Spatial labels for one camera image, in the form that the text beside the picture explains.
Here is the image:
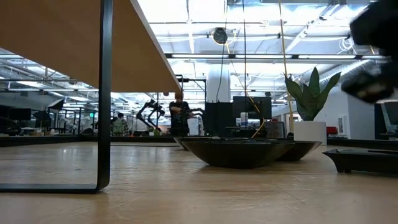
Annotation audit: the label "black square mini plate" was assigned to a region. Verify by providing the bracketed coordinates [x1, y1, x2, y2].
[322, 148, 398, 174]
[340, 66, 396, 104]

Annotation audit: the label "black leaf-shaped mini plate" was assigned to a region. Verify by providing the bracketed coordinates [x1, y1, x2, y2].
[182, 140, 295, 169]
[275, 141, 323, 162]

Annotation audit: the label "black wavy-rim mini plate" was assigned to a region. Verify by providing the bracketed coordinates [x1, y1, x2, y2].
[173, 136, 215, 151]

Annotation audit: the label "green snake plant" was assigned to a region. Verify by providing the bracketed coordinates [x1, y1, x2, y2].
[284, 67, 342, 122]

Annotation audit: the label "white round plant pot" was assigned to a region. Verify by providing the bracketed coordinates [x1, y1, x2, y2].
[294, 121, 327, 143]

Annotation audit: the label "grey bin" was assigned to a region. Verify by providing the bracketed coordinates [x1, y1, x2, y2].
[266, 121, 285, 139]

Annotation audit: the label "black background monitor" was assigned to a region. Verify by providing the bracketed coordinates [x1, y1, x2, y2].
[233, 95, 272, 120]
[0, 107, 32, 122]

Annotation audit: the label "long ceiling light bar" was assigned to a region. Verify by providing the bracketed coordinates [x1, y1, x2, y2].
[164, 53, 388, 60]

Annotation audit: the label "black cabinet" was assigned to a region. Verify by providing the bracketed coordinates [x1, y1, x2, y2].
[204, 101, 234, 138]

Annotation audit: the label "person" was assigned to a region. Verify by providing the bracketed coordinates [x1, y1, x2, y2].
[111, 112, 130, 137]
[169, 92, 200, 137]

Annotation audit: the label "wooden shelf black metal legs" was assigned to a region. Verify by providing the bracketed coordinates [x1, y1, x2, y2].
[0, 0, 182, 194]

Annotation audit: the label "yellow hanging cable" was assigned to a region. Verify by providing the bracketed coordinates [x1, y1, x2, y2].
[278, 0, 295, 133]

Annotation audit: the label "black hanging cable with coil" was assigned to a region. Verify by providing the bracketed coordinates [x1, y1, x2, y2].
[241, 0, 248, 138]

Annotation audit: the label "black round ceiling cable reel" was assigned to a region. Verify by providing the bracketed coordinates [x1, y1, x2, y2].
[212, 27, 229, 45]

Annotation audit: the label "black metal rack frame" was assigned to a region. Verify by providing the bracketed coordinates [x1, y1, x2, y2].
[174, 73, 208, 138]

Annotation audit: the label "black aluminium table frame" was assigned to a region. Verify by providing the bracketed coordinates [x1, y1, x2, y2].
[0, 134, 398, 150]

